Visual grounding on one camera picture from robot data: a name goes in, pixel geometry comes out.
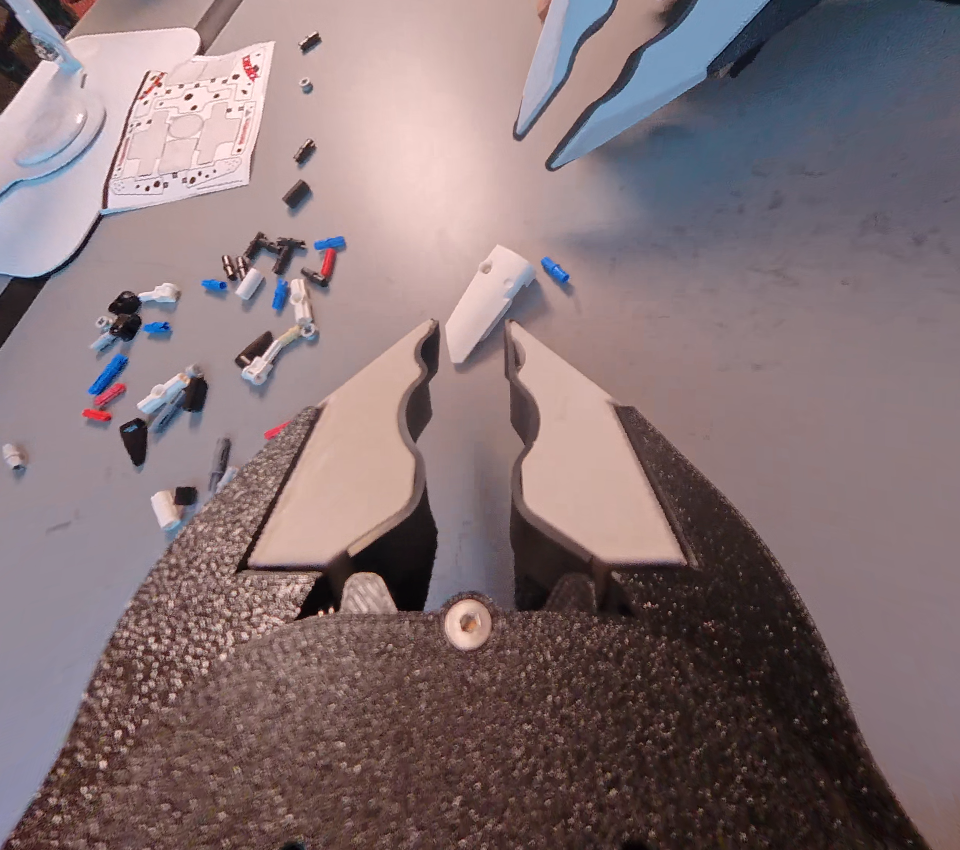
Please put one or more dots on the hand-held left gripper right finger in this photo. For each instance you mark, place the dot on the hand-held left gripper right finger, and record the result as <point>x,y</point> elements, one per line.
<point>592,483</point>

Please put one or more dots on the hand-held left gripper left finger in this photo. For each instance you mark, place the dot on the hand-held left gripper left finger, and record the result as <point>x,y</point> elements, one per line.
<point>352,483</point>

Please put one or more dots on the pile of small toy parts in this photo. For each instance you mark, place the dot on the pile of small toy parts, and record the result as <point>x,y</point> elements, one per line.
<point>296,295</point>

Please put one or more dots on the white toy panel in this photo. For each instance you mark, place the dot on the white toy panel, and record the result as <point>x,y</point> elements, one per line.
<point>487,303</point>

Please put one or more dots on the blue toy pin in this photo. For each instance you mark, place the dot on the blue toy pin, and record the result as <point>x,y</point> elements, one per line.
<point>555,270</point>

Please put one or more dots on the grey desk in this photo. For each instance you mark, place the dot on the grey desk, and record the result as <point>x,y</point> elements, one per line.
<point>750,340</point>

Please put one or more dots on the black toy pin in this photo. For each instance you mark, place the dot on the black toy pin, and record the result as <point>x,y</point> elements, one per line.
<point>304,151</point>
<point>309,40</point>
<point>297,193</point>

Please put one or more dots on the white toy piece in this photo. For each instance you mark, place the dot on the white toy piece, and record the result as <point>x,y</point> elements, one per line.
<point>13,455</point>

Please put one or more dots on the white sticker sheet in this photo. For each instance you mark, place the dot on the white sticker sheet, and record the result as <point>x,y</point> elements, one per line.
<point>187,138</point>

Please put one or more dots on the white book stand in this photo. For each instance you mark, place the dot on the white book stand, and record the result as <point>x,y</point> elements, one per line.
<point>45,220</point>

